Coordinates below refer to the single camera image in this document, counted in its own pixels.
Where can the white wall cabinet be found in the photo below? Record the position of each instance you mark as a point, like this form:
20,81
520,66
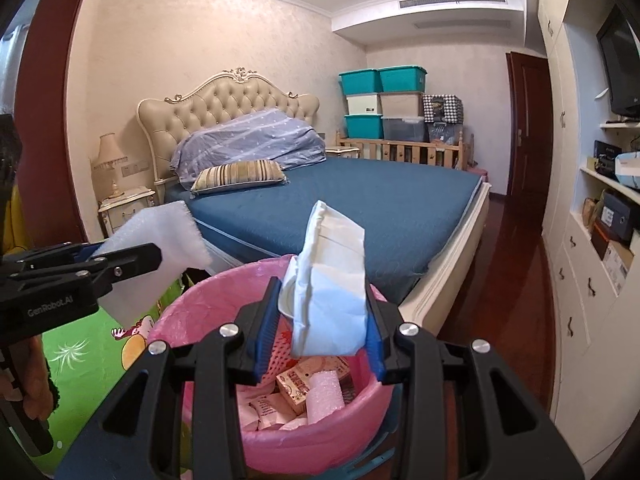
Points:
595,278

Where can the lavender folded duvet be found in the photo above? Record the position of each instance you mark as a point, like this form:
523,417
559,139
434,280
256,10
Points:
268,134

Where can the white foam sheet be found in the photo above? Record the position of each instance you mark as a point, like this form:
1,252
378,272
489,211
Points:
170,227

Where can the person's left hand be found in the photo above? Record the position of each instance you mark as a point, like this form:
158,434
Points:
31,369

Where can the table lamp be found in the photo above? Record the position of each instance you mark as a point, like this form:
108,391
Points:
105,166

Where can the medicine box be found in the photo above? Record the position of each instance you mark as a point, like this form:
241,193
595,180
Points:
294,383

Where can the teal storage box upper right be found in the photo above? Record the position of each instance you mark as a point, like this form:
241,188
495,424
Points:
403,78

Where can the green cartoon tablecloth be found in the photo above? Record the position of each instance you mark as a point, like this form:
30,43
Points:
86,359

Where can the houndstooth bag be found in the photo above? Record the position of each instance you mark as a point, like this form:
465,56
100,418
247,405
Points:
445,108

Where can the wooden crib rail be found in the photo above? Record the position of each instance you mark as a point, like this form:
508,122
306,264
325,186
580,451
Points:
371,145

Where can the teal storage box upper left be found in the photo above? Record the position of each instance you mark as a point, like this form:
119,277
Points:
356,82

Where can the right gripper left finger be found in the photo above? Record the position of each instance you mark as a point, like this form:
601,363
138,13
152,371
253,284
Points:
135,432

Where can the dark wood door frame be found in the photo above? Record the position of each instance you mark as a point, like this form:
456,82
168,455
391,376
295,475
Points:
44,179

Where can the beige storage box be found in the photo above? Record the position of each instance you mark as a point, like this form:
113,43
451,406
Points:
402,104

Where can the black safe box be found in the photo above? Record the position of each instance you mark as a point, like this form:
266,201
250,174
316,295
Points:
620,215

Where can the white nightstand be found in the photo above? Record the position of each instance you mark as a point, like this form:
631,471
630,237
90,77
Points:
115,212

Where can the teal storage box lower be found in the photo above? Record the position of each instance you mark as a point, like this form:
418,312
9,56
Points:
364,126

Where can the white storage box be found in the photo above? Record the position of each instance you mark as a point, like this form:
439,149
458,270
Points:
364,104

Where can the teal storage box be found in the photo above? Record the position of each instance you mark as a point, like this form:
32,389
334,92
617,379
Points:
364,126
403,78
356,82

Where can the striped pillow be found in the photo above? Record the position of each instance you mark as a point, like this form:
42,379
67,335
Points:
237,176

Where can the dark wooden door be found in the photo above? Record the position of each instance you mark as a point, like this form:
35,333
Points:
532,130

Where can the beige tufted headboard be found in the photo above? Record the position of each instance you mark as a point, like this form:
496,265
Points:
225,96

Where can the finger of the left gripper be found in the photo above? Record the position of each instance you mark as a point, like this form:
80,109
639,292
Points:
94,277
51,256

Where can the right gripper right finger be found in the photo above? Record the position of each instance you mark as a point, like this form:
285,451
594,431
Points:
464,412

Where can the black television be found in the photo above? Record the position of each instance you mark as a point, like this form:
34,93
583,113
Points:
619,46

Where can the blue mattress bed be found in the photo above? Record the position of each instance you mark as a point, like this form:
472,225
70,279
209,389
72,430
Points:
423,225

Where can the grey clear storage box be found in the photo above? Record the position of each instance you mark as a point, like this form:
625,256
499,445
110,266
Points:
410,129

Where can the pink lined trash bin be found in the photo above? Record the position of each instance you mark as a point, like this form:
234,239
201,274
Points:
276,440

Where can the white paper bag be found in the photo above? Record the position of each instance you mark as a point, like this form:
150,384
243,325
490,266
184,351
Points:
323,291

